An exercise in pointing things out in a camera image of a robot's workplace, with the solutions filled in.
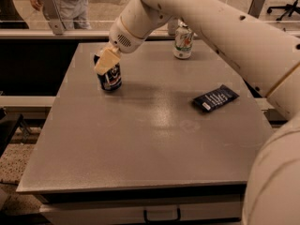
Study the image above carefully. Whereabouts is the dark blue snack packet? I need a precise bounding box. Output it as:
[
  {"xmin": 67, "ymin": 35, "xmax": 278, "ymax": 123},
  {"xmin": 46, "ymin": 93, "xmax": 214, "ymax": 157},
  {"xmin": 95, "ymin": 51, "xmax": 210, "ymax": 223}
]
[{"xmin": 193, "ymin": 85, "xmax": 239, "ymax": 113}]

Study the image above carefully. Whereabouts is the white green soda can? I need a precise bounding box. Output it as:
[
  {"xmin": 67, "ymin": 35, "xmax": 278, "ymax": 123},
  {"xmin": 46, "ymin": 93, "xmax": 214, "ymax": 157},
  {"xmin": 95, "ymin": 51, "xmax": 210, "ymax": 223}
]
[{"xmin": 172, "ymin": 22, "xmax": 194, "ymax": 59}]

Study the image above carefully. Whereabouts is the black office chair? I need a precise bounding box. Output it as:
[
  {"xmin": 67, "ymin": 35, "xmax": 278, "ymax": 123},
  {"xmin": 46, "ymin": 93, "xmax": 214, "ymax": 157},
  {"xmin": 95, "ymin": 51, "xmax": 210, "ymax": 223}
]
[{"xmin": 266, "ymin": 0, "xmax": 300, "ymax": 22}]

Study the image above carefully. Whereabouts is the left metal glass bracket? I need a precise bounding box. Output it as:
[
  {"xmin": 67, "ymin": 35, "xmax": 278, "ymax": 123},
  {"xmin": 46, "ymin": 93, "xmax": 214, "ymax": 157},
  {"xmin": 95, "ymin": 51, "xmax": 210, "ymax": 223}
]
[{"xmin": 41, "ymin": 0, "xmax": 65, "ymax": 36}]

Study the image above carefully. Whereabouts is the blue pepsi can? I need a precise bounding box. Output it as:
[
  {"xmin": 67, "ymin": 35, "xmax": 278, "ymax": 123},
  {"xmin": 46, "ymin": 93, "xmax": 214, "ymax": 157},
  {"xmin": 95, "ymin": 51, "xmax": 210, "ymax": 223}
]
[{"xmin": 97, "ymin": 63, "xmax": 122, "ymax": 91}]

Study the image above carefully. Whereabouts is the black furniture at left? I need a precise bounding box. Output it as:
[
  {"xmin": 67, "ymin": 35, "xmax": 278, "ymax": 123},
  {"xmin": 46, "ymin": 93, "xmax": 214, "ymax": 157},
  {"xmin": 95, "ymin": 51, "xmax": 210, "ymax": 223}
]
[{"xmin": 0, "ymin": 109, "xmax": 23, "ymax": 157}]

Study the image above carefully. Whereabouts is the middle metal glass bracket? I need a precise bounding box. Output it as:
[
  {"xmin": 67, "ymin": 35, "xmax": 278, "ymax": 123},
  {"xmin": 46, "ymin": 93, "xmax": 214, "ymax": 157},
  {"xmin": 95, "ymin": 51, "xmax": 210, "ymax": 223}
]
[{"xmin": 167, "ymin": 18, "xmax": 178, "ymax": 36}]

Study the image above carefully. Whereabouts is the white drawer with black handle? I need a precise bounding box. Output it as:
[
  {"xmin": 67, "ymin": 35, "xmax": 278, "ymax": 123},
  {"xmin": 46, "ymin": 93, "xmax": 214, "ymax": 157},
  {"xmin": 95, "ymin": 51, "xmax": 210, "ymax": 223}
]
[{"xmin": 40, "ymin": 195, "xmax": 243, "ymax": 225}]

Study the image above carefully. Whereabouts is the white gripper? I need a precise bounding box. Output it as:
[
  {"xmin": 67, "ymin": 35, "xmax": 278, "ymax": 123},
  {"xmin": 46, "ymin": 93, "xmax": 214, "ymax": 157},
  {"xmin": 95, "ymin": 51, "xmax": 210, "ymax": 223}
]
[{"xmin": 94, "ymin": 0, "xmax": 171, "ymax": 75}]

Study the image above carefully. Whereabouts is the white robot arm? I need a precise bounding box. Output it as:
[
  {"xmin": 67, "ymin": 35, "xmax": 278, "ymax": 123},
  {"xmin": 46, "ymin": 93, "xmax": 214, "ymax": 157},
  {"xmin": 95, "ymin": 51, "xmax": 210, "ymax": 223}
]
[{"xmin": 95, "ymin": 0, "xmax": 300, "ymax": 225}]

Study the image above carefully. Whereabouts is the metal glass bracket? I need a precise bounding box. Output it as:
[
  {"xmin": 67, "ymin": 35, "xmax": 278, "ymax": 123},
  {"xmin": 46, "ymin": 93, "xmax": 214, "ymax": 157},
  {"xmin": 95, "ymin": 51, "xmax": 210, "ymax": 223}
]
[
  {"xmin": 41, "ymin": 0, "xmax": 65, "ymax": 36},
  {"xmin": 247, "ymin": 0, "xmax": 265, "ymax": 18},
  {"xmin": 167, "ymin": 18, "xmax": 178, "ymax": 36}
]

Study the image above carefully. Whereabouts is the right metal glass bracket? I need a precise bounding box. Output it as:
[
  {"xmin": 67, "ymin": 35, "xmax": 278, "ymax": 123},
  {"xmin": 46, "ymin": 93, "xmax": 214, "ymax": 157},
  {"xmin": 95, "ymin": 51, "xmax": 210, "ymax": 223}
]
[{"xmin": 247, "ymin": 0, "xmax": 265, "ymax": 18}]

